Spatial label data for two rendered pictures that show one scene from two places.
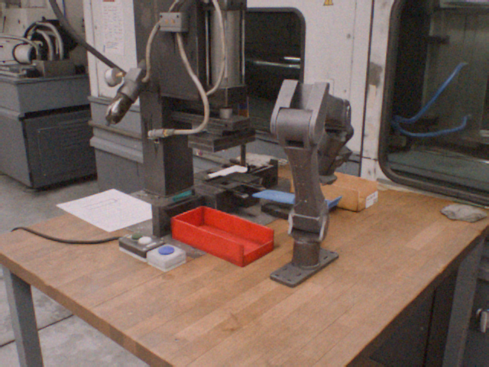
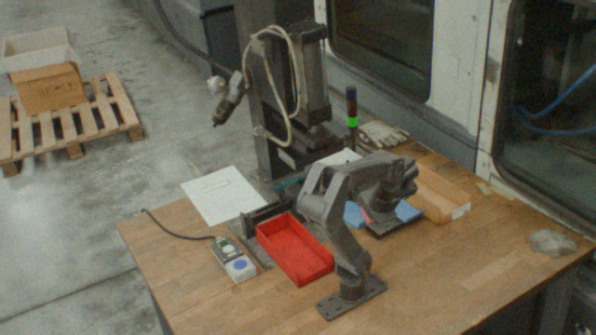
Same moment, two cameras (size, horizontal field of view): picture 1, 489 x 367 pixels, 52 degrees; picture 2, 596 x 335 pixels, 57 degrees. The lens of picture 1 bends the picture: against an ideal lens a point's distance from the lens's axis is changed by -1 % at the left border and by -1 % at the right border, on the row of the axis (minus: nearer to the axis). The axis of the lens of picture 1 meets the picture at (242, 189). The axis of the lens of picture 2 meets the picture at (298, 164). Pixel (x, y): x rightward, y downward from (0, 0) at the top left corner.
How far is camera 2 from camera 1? 0.68 m
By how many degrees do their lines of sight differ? 23
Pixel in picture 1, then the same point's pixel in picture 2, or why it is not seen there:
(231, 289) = (278, 314)
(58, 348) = not seen: hidden behind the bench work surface
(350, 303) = not seen: outside the picture
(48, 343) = not seen: hidden behind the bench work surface
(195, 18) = (277, 46)
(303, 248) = (345, 288)
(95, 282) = (181, 288)
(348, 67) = (472, 50)
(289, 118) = (309, 206)
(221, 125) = (306, 141)
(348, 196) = (431, 209)
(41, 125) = (222, 22)
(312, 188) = (344, 249)
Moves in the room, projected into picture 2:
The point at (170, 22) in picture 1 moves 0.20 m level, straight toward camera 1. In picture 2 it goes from (257, 47) to (238, 75)
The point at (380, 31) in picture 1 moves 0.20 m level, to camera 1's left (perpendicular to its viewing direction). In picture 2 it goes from (498, 27) to (430, 25)
